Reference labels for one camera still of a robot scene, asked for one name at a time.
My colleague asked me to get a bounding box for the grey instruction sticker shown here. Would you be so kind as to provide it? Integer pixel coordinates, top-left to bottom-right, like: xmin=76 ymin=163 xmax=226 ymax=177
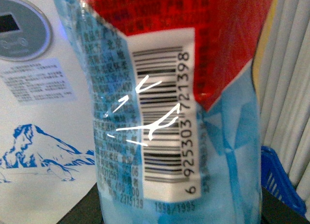
xmin=0 ymin=58 xmax=76 ymax=105

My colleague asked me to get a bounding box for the white blue chest freezer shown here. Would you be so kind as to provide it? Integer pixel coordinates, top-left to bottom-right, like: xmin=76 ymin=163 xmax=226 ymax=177
xmin=0 ymin=0 xmax=96 ymax=224

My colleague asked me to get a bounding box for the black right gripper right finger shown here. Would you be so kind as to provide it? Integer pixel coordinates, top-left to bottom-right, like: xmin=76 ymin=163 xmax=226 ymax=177
xmin=261 ymin=187 xmax=310 ymax=224

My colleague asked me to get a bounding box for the grey oval control panel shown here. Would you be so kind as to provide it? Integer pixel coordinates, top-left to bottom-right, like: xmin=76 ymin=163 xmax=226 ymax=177
xmin=0 ymin=0 xmax=52 ymax=62

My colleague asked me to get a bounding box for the blue plastic shopping basket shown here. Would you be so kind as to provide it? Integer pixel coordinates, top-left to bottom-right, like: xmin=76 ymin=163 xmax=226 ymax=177
xmin=261 ymin=146 xmax=307 ymax=218

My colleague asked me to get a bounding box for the blue red drink bottle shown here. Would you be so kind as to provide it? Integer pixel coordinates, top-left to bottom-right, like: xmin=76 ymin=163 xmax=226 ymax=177
xmin=54 ymin=0 xmax=273 ymax=224

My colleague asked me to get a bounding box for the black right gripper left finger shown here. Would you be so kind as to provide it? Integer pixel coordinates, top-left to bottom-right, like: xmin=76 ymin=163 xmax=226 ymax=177
xmin=57 ymin=184 xmax=104 ymax=224

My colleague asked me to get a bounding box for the white vertical blind curtain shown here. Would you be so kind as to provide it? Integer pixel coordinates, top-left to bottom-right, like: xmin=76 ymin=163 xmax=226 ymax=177
xmin=256 ymin=0 xmax=310 ymax=190

